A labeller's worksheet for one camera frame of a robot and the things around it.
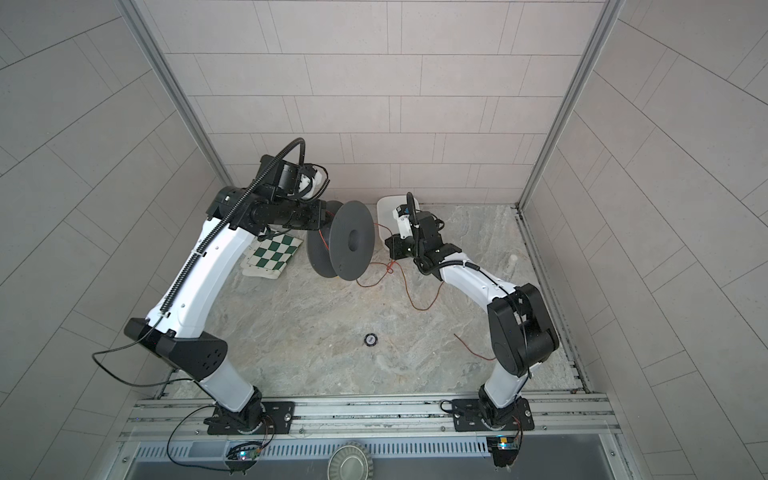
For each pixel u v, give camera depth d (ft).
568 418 2.34
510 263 3.06
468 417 2.33
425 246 2.19
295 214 1.89
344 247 2.26
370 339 2.76
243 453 2.11
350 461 2.15
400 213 2.53
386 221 2.58
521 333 1.60
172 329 1.32
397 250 2.52
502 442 2.26
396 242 2.49
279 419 2.33
